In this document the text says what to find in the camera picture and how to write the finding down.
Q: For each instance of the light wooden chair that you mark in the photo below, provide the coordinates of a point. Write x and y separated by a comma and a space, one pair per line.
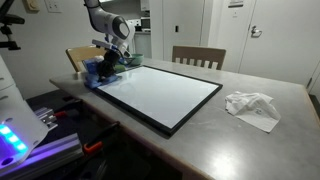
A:
80, 53

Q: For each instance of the microwave oven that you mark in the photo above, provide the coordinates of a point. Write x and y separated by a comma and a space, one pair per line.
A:
145, 23

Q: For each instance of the white tissue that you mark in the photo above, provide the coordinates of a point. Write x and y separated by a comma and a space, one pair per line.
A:
99, 58

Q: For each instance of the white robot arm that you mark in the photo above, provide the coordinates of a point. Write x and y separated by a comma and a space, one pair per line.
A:
16, 126

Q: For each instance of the beige round thermostat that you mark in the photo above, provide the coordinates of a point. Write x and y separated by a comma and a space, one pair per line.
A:
32, 5

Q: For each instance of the black framed whiteboard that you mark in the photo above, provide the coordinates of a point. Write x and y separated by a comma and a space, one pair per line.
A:
160, 95

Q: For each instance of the black camera on mount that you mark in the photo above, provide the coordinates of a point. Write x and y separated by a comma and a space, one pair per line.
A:
10, 20

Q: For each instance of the aluminium mounting rail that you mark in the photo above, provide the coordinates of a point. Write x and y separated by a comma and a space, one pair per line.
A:
56, 146

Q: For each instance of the dark brown wooden chair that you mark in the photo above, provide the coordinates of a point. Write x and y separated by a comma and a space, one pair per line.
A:
200, 52

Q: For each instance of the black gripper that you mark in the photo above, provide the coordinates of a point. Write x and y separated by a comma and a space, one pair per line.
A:
108, 63

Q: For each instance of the silver metal bracket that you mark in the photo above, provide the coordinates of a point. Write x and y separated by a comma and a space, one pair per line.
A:
45, 116

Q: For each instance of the green bowl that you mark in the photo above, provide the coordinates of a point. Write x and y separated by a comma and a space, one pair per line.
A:
136, 60

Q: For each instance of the white countertop appliance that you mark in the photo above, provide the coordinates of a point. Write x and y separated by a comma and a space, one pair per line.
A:
135, 22

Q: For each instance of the door sign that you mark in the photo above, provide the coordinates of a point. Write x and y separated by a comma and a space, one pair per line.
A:
235, 2

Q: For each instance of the crumpled white paper towel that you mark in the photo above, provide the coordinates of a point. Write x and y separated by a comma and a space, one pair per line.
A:
253, 110

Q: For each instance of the blue tissue box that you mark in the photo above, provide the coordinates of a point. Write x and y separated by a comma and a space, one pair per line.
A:
89, 65

